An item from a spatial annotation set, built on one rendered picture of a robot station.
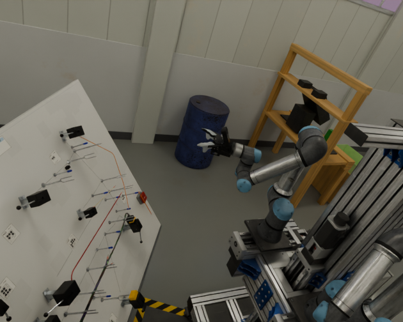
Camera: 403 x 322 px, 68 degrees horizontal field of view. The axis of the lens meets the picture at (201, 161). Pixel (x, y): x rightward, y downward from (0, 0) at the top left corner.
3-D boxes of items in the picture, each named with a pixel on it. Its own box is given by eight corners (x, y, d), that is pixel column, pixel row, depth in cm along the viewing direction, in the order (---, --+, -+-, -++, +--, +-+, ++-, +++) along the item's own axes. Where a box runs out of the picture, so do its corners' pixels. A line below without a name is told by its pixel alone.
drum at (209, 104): (203, 147, 460) (221, 96, 412) (216, 170, 420) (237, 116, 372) (169, 145, 437) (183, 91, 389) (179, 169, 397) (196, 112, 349)
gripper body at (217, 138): (208, 153, 163) (229, 160, 164) (213, 142, 158) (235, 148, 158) (210, 145, 169) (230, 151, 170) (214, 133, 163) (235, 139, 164)
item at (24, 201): (0, 205, 97) (21, 200, 94) (27, 193, 107) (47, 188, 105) (6, 218, 98) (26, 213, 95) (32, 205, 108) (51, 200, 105)
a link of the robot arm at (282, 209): (266, 226, 166) (276, 209, 158) (265, 209, 177) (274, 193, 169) (286, 232, 167) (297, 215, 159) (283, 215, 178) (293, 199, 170)
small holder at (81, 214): (67, 216, 123) (82, 213, 121) (80, 207, 131) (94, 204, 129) (71, 226, 124) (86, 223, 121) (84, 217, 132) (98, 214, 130)
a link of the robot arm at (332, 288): (323, 287, 142) (338, 271, 135) (348, 310, 136) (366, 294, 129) (312, 301, 134) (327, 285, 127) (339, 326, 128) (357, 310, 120)
